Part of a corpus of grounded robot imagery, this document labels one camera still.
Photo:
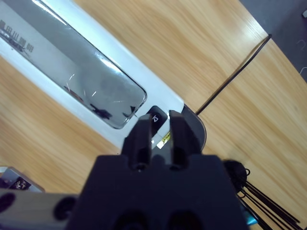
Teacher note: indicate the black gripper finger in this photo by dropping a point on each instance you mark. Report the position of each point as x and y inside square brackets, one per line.
[141, 141]
[180, 139]

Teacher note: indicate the silver grey machine lid lever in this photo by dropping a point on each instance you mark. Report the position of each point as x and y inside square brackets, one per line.
[72, 67]

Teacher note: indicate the white capsule coffee machine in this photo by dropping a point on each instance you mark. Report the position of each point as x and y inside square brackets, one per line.
[115, 48]

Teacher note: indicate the blue coffee capsule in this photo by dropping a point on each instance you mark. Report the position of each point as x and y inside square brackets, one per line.
[250, 216]

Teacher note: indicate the clear water tank dark lid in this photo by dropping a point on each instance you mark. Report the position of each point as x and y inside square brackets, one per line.
[197, 124]

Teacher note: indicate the white mount block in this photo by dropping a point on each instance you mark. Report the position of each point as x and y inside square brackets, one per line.
[14, 179]

